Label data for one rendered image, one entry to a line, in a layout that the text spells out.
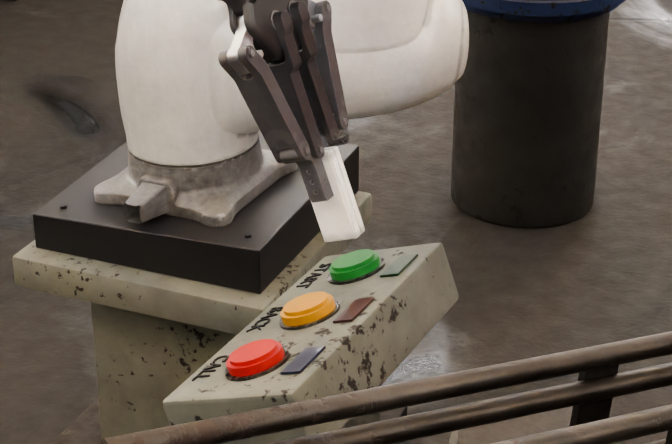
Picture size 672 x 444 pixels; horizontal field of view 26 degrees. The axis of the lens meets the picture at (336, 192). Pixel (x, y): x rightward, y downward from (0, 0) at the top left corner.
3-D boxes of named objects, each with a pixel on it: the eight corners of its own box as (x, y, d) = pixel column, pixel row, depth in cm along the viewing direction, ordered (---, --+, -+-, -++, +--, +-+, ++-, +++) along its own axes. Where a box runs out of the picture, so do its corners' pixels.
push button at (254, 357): (299, 358, 100) (290, 334, 99) (270, 386, 96) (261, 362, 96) (252, 362, 102) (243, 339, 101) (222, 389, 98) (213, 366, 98)
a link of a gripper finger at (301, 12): (251, 14, 107) (260, 8, 108) (300, 153, 110) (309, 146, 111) (294, 4, 105) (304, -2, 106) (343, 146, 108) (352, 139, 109)
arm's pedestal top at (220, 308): (13, 286, 168) (10, 256, 167) (149, 179, 195) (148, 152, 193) (264, 342, 157) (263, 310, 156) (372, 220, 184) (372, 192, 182)
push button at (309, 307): (348, 309, 106) (341, 287, 105) (323, 334, 102) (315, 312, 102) (303, 314, 108) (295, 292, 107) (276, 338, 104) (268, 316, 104)
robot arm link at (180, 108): (126, 117, 176) (105, -59, 167) (275, 105, 178) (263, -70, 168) (122, 174, 162) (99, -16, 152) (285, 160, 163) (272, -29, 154)
